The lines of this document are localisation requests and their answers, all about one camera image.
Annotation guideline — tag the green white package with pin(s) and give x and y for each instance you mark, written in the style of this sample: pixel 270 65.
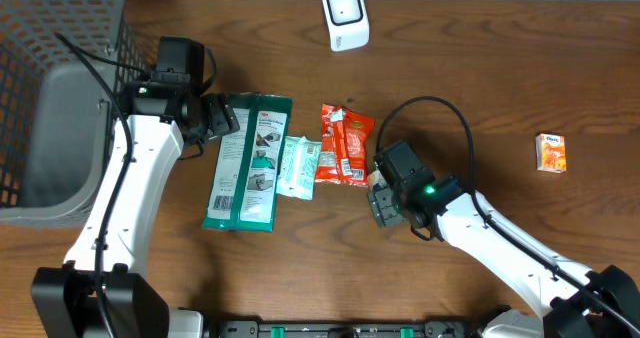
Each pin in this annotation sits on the green white package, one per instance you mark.
pixel 243 192

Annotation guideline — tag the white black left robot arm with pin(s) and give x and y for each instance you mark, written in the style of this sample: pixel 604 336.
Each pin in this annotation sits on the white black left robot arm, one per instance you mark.
pixel 101 289

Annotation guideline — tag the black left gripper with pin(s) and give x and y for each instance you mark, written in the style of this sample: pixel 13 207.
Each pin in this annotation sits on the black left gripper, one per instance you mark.
pixel 223 112

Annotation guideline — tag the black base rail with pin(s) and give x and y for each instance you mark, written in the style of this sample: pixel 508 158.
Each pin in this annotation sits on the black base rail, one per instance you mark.
pixel 255 329

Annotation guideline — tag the green capped white jar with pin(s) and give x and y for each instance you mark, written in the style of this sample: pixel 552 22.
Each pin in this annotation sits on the green capped white jar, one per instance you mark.
pixel 376 181

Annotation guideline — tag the white barcode scanner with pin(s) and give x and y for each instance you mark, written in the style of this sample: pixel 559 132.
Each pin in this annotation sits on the white barcode scanner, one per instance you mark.
pixel 347 23

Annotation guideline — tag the orange tissue pack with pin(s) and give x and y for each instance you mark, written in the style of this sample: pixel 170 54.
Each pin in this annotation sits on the orange tissue pack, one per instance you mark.
pixel 551 153

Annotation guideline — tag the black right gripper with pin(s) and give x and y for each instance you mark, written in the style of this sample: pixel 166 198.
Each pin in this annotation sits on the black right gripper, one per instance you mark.
pixel 384 209

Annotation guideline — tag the red snack bag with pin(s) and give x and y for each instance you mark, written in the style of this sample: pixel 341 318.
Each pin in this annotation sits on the red snack bag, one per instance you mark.
pixel 357 129
pixel 333 164

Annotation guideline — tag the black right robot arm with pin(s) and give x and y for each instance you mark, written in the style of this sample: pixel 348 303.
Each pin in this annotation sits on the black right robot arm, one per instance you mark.
pixel 567 298

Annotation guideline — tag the light blue tissue pack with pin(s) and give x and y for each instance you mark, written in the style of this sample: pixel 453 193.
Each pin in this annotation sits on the light blue tissue pack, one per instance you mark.
pixel 298 168

